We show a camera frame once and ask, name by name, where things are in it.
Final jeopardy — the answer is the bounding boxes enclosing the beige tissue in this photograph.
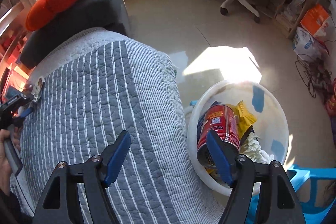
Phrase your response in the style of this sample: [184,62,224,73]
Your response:
[240,132,274,164]

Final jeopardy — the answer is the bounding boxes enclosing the yellow snack wrapper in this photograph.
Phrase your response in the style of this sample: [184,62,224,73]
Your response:
[227,101,257,139]

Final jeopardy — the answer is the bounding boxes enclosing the red soda can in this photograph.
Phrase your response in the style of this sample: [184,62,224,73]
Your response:
[197,101,240,169]

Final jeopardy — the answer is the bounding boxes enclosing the white plastic trash bin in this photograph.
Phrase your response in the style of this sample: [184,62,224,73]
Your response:
[184,81,289,196]

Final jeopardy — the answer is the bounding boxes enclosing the person's left hand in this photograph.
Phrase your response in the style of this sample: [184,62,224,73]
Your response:
[0,127,21,196]

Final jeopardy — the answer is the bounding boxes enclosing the clear bag blue label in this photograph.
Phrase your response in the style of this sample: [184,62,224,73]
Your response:
[5,85,21,100]

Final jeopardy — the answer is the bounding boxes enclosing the blue plastic stool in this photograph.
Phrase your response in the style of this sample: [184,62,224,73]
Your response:
[245,164,336,224]

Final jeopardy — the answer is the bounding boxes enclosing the white green snack wrapper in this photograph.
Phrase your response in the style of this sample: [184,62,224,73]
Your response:
[31,77,45,102]

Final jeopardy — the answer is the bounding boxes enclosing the grey striped quilt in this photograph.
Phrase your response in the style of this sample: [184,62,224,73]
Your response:
[10,28,224,223]

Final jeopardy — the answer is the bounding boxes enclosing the red gift bag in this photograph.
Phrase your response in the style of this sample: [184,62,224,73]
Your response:
[325,79,336,117]

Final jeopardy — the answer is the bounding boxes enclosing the dark grey sofa cushion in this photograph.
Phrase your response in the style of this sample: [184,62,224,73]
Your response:
[19,0,131,69]

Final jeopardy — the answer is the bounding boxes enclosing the white plastic shopping bag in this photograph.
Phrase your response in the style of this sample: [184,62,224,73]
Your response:
[293,27,322,63]

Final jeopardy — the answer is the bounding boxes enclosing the stack of books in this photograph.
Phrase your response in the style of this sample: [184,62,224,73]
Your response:
[273,13,297,39]

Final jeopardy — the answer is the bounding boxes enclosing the orange cardboard box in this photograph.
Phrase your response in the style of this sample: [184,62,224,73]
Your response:
[300,4,330,38]

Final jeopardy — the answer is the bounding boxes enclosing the tangled black cables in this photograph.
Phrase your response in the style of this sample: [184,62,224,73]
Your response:
[295,53,333,98]

